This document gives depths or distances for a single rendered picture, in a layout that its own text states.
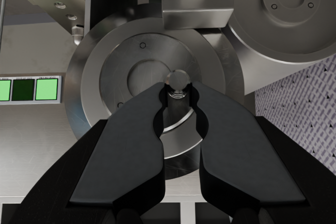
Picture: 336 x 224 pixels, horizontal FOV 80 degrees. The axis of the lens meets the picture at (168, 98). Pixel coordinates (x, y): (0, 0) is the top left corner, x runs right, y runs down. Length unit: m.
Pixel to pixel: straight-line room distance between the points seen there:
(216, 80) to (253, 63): 0.05
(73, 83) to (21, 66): 2.55
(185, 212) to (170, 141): 0.39
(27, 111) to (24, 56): 2.14
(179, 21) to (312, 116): 0.19
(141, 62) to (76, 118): 0.07
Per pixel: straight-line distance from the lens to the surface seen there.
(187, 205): 0.53
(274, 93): 0.37
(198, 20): 0.16
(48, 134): 0.58
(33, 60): 2.66
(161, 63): 0.15
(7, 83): 0.65
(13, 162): 0.63
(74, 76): 0.19
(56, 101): 0.57
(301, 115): 0.31
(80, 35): 0.58
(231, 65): 0.17
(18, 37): 2.87
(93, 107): 0.17
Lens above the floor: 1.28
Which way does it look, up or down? 8 degrees down
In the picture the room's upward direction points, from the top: 179 degrees clockwise
